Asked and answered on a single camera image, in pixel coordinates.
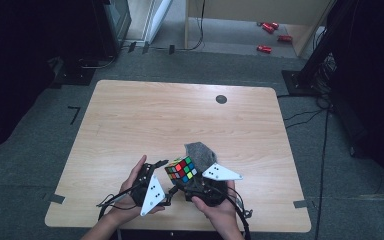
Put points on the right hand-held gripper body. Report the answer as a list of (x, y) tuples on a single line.
[(221, 172)]

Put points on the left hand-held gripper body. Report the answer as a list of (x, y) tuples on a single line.
[(153, 195)]

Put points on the multicoloured puzzle cube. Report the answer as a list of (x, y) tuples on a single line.
[(181, 170)]

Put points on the grey fluffy cloth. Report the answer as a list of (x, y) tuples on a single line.
[(200, 155)]

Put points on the person's left hand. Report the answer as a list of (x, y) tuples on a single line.
[(123, 208)]

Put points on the person's right hand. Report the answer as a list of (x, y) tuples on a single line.
[(221, 216)]

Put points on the dark round table grommet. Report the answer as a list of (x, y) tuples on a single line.
[(221, 99)]

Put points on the grey tape piece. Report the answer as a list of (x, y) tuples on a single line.
[(300, 203), (55, 198)]

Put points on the black floor tape strip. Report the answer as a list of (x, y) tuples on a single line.
[(145, 47), (171, 49), (131, 46)]

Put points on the black metal stand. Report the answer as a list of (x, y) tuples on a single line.
[(300, 83)]

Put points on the white panel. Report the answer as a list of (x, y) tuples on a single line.
[(158, 20)]

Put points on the black cabinet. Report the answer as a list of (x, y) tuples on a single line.
[(106, 30)]

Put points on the black curtain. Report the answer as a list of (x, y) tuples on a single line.
[(380, 83), (13, 66)]

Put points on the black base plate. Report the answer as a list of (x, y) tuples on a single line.
[(75, 75)]

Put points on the wooden desk frame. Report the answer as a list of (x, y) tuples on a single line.
[(246, 8)]

